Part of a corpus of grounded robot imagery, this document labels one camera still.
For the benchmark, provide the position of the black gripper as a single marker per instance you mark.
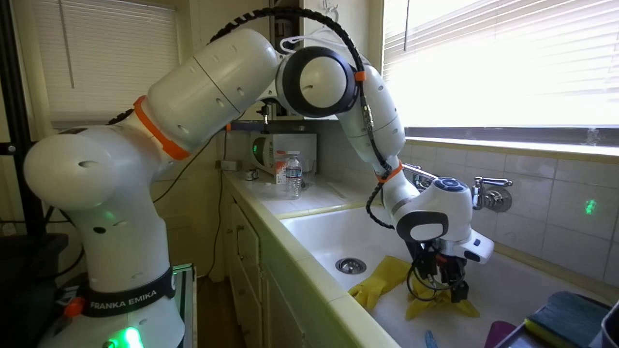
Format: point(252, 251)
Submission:
point(438, 258)

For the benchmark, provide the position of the white ceramic sink basin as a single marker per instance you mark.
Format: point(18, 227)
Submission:
point(336, 235)

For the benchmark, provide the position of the metal sink drain strainer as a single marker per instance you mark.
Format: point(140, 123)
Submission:
point(351, 266)

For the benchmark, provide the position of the black equipment box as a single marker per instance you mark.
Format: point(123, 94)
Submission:
point(26, 291)

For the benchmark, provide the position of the black metal frame pole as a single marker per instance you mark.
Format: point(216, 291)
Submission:
point(16, 117)

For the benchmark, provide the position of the clear water bottle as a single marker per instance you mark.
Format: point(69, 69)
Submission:
point(293, 175)

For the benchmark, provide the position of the yellow green sponge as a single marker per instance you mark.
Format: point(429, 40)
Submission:
point(539, 332)

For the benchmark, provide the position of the blue plastic knife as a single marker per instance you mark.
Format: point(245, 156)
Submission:
point(430, 339)

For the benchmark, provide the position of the cream kitchen base cabinet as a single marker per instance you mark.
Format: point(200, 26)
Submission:
point(258, 278)

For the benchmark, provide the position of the red capped small bottle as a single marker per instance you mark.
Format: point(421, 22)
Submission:
point(280, 169)

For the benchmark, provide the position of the narrow white window blinds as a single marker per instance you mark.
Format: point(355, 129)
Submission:
point(109, 51)

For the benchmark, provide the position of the wide white window blinds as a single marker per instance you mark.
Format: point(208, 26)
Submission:
point(504, 59)

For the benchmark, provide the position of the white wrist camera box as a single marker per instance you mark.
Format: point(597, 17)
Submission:
point(479, 249)

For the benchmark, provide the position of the metal crossbar rail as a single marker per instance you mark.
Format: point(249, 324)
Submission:
point(272, 127)

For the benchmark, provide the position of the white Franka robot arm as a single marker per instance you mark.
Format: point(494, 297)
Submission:
point(214, 90)

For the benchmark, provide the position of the chrome wall faucet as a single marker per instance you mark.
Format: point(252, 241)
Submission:
point(494, 194)

